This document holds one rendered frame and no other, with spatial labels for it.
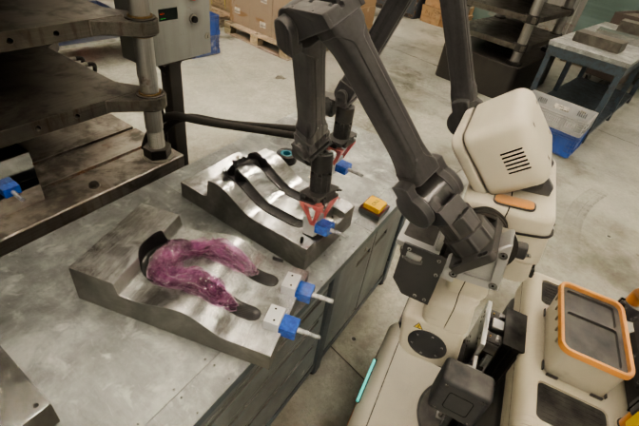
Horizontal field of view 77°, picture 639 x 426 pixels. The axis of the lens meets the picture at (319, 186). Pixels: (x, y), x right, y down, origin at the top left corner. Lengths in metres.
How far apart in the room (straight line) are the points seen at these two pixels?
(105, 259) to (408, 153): 0.74
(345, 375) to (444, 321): 0.90
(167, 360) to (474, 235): 0.69
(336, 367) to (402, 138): 1.41
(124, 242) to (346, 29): 0.76
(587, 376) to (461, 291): 0.31
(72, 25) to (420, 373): 1.60
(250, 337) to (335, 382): 0.99
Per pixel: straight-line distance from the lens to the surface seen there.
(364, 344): 2.03
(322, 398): 1.87
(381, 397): 1.60
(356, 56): 0.64
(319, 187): 1.05
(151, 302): 1.01
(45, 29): 1.37
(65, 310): 1.16
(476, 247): 0.76
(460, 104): 1.09
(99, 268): 1.07
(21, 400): 0.98
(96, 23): 1.42
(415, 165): 0.71
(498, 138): 0.81
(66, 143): 1.81
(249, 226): 1.21
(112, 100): 1.51
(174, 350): 1.03
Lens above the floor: 1.67
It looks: 36 degrees down
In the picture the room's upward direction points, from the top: 9 degrees clockwise
